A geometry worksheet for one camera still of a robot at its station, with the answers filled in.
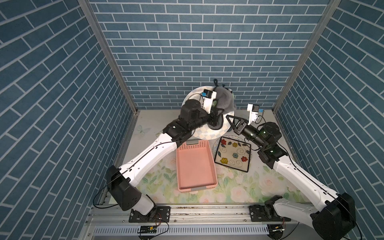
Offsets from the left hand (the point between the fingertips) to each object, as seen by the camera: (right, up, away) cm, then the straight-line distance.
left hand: (226, 109), depth 66 cm
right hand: (+1, -4, 0) cm, 4 cm away
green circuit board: (-37, -58, +6) cm, 69 cm away
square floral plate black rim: (+10, -26, +28) cm, 40 cm away
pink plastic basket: (-14, -33, +26) cm, 44 cm away
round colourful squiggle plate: (0, -20, +34) cm, 39 cm away
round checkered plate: (-8, -11, +4) cm, 14 cm away
